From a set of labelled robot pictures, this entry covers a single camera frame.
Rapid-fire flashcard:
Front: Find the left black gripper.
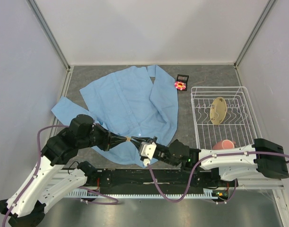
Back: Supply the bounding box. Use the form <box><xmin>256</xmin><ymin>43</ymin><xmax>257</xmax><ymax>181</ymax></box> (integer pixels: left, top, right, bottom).
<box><xmin>78</xmin><ymin>123</ymin><xmax>127</xmax><ymax>151</ymax></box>

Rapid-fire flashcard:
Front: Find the white slotted cable duct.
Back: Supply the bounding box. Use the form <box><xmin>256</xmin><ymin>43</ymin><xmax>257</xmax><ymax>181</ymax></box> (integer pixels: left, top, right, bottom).
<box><xmin>65</xmin><ymin>186</ymin><xmax>226</xmax><ymax>200</ymax></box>

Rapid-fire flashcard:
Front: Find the pink flower plush brooch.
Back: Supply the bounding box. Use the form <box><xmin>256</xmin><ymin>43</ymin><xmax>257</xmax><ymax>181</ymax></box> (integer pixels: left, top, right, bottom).
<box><xmin>174</xmin><ymin>81</ymin><xmax>187</xmax><ymax>91</ymax></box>

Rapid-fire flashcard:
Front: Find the pink ceramic cup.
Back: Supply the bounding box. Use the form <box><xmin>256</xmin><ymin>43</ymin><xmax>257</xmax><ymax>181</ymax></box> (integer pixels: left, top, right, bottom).
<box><xmin>212</xmin><ymin>140</ymin><xmax>236</xmax><ymax>150</ymax></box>

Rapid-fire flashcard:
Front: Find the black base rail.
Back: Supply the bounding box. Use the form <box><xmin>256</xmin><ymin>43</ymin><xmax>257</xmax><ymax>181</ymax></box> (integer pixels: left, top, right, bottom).
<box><xmin>83</xmin><ymin>165</ymin><xmax>239</xmax><ymax>192</ymax></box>

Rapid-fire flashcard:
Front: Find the black plastic frame back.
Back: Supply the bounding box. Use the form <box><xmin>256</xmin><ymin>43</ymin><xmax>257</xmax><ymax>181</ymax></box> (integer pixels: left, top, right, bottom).
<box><xmin>176</xmin><ymin>74</ymin><xmax>189</xmax><ymax>86</ymax></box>

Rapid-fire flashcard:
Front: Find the white wire dish rack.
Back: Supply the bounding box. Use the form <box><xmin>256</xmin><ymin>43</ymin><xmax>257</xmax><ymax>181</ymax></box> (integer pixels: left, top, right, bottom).
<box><xmin>191</xmin><ymin>86</ymin><xmax>262</xmax><ymax>149</ymax></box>

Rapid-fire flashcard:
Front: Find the beige ceramic plate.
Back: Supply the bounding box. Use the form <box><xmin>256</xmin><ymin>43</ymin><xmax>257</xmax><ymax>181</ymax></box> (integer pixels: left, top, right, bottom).
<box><xmin>209</xmin><ymin>97</ymin><xmax>227</xmax><ymax>125</ymax></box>

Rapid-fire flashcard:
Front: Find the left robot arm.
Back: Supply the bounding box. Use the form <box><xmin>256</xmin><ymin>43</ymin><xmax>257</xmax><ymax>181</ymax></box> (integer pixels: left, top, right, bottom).
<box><xmin>0</xmin><ymin>114</ymin><xmax>127</xmax><ymax>227</ymax></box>

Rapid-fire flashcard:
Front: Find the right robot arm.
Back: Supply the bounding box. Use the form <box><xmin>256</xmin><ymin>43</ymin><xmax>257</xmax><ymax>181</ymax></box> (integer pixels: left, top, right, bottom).
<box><xmin>131</xmin><ymin>137</ymin><xmax>289</xmax><ymax>186</ymax></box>

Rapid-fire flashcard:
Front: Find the light blue shirt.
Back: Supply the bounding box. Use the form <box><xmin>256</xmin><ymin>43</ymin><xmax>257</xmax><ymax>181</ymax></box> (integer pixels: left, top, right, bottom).
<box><xmin>51</xmin><ymin>65</ymin><xmax>179</xmax><ymax>169</ymax></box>

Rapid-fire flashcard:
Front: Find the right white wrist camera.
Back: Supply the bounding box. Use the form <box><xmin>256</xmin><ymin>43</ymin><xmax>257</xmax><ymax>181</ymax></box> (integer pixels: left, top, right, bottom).
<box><xmin>139</xmin><ymin>142</ymin><xmax>157</xmax><ymax>167</ymax></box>

